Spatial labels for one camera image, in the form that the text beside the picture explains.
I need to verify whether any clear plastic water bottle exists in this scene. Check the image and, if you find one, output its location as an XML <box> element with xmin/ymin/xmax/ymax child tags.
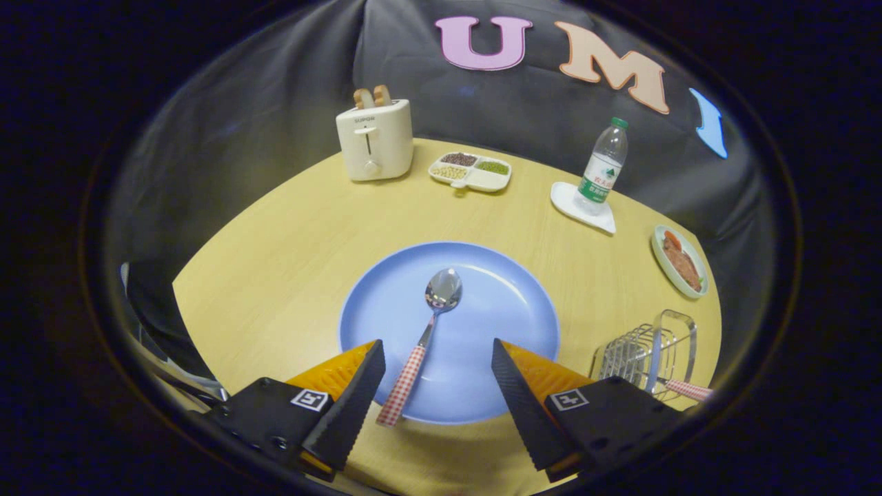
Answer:
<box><xmin>573</xmin><ymin>117</ymin><xmax>629</xmax><ymax>216</ymax></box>

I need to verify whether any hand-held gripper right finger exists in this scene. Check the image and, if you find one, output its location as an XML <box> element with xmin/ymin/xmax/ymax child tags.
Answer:
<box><xmin>491</xmin><ymin>338</ymin><xmax>690</xmax><ymax>483</ymax></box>

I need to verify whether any metal cutlery drainer basket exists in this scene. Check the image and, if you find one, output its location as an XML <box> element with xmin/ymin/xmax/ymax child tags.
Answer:
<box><xmin>589</xmin><ymin>309</ymin><xmax>698</xmax><ymax>402</ymax></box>

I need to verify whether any white divided dish with beans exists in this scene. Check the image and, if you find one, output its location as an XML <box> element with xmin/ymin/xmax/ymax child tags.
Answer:
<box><xmin>428</xmin><ymin>152</ymin><xmax>512</xmax><ymax>194</ymax></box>

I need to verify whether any spoon with checkered handle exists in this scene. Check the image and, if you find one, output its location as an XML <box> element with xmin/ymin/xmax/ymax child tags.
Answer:
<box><xmin>376</xmin><ymin>268</ymin><xmax>463</xmax><ymax>428</ymax></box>

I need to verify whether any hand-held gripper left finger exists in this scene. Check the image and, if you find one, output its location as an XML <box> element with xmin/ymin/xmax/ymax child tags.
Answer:
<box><xmin>200</xmin><ymin>339</ymin><xmax>387</xmax><ymax>483</ymax></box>

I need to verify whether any white square coaster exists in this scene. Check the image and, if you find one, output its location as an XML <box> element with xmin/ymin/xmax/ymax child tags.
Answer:
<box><xmin>551</xmin><ymin>181</ymin><xmax>617</xmax><ymax>235</ymax></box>

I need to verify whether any blue round plate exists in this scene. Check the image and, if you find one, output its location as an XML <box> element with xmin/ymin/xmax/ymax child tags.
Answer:
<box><xmin>338</xmin><ymin>241</ymin><xmax>560</xmax><ymax>424</ymax></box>

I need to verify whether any fork with checkered handle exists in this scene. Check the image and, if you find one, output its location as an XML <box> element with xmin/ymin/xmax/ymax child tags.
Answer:
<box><xmin>648</xmin><ymin>375</ymin><xmax>714</xmax><ymax>402</ymax></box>

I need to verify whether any white toaster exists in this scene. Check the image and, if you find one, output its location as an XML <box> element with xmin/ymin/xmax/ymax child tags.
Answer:
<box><xmin>336</xmin><ymin>99</ymin><xmax>414</xmax><ymax>182</ymax></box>

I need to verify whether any green plate with meat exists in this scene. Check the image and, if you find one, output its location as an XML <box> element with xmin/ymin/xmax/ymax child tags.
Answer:
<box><xmin>651</xmin><ymin>225</ymin><xmax>709</xmax><ymax>299</ymax></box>

